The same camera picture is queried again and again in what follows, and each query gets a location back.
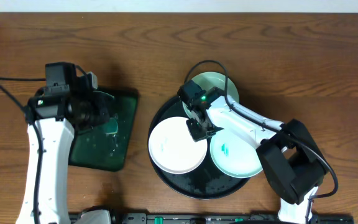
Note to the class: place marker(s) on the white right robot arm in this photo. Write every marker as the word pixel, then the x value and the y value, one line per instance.
pixel 292 162

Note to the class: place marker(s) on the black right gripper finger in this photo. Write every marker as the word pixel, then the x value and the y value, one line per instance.
pixel 212 130
pixel 196 130

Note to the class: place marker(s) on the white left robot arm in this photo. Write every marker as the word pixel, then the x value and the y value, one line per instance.
pixel 45 197

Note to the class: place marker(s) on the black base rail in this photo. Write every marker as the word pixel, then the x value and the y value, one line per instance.
pixel 104 216

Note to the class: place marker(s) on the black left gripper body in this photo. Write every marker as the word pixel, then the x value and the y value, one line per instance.
pixel 101 113

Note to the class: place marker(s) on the round black tray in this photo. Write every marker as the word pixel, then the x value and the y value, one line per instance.
pixel 206 181

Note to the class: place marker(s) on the white round plate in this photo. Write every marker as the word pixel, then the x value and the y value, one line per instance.
pixel 172 148

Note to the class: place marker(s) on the mint plate with green stain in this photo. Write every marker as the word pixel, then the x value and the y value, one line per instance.
pixel 234 156

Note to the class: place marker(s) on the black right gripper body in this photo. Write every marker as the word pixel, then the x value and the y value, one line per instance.
pixel 207 125

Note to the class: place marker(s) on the dark green rectangular water tray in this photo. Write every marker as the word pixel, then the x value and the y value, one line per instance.
pixel 92 148

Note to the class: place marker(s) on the yellow green scrubbing sponge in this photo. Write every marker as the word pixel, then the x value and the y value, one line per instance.
pixel 111 127

